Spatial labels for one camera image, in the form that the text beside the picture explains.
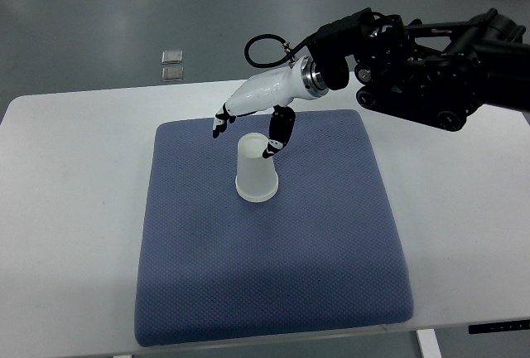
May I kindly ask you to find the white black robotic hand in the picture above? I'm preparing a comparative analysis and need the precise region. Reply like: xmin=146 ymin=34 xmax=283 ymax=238
xmin=213 ymin=56 xmax=328 ymax=158

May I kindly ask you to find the metal floor plate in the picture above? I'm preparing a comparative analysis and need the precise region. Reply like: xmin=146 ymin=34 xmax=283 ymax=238
xmin=161 ymin=49 xmax=183 ymax=65
xmin=161 ymin=66 xmax=184 ymax=83

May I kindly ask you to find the black table control panel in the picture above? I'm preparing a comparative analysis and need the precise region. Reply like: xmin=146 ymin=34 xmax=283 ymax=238
xmin=468 ymin=319 xmax=530 ymax=335

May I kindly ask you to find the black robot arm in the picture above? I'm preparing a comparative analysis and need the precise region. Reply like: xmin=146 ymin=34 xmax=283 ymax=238
xmin=306 ymin=8 xmax=529 ymax=132

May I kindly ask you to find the lower metal floor plate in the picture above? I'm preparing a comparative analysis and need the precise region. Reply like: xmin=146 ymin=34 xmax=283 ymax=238
xmin=161 ymin=66 xmax=184 ymax=83

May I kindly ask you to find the white paper cup on cushion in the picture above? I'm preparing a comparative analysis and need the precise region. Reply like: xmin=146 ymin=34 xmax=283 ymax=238
xmin=236 ymin=186 xmax=278 ymax=203

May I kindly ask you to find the white paper cup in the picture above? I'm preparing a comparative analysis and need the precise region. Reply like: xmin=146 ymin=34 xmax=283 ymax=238
xmin=235 ymin=133 xmax=279 ymax=196
xmin=236 ymin=186 xmax=278 ymax=203

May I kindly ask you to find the blue fabric cushion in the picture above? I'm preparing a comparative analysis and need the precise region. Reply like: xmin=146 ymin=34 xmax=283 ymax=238
xmin=134 ymin=109 xmax=413 ymax=347

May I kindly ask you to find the white table leg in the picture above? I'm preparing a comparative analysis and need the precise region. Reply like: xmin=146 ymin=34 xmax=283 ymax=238
xmin=416 ymin=329 xmax=442 ymax=358

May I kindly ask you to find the upper metal floor plate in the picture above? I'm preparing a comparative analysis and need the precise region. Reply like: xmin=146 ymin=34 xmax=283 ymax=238
xmin=161 ymin=49 xmax=183 ymax=65

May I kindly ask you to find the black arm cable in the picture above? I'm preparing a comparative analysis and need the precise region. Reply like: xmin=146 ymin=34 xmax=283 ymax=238
xmin=243 ymin=33 xmax=316 ymax=68

